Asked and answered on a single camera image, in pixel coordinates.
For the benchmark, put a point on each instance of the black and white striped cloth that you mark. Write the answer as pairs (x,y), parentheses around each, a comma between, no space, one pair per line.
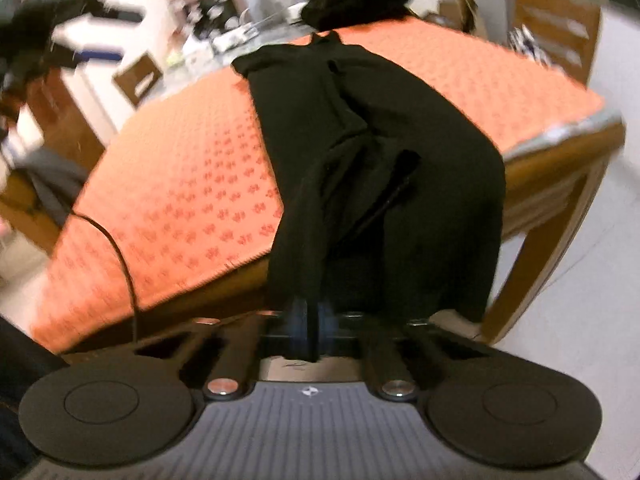
(527,45)

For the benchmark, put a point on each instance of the black sweater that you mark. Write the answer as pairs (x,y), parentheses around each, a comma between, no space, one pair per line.
(350,135)

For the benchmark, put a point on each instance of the grey garment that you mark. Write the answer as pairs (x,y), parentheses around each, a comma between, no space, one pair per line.
(55,185)

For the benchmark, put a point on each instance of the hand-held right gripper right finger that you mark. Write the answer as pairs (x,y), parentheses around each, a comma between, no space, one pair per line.
(327,327)

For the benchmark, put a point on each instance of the brown appliance with stickers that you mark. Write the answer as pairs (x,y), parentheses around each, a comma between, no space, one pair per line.
(210,5)

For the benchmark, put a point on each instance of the orange patterned mat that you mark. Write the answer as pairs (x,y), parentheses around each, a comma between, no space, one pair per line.
(190,160)

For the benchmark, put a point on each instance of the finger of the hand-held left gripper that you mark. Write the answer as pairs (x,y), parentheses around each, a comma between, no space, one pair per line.
(122,14)
(97,55)

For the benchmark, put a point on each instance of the wooden dining table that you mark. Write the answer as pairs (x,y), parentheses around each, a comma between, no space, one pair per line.
(540,175)

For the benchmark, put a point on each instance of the checked tablecloth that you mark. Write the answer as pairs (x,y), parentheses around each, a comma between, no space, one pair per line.
(200,70)

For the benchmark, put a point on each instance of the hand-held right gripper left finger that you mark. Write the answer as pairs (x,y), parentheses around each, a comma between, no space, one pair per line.
(296,330)

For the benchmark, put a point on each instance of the white power strip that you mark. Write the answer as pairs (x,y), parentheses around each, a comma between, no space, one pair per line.
(235,40)

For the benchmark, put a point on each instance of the brown paper bag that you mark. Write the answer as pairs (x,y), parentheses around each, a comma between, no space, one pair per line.
(462,5)

